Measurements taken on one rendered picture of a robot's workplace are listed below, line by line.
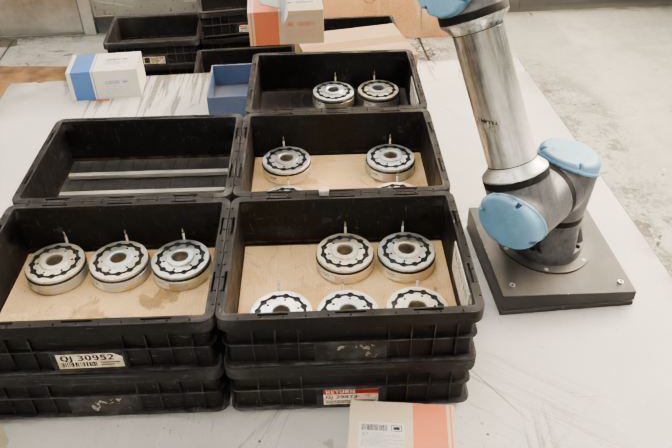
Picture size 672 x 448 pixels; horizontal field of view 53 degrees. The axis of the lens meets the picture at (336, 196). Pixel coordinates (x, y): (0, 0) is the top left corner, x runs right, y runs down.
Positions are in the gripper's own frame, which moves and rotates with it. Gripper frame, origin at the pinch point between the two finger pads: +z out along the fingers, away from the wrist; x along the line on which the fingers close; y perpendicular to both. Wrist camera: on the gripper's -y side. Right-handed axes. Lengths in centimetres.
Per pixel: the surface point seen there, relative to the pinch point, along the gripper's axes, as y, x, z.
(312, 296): -1, 61, 27
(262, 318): 7, 74, 17
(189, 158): 23.6, 15.2, 26.8
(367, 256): -11, 55, 24
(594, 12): -195, -250, 111
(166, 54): 51, -128, 67
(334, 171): -8.0, 24.1, 26.9
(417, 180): -25.1, 29.4, 27.0
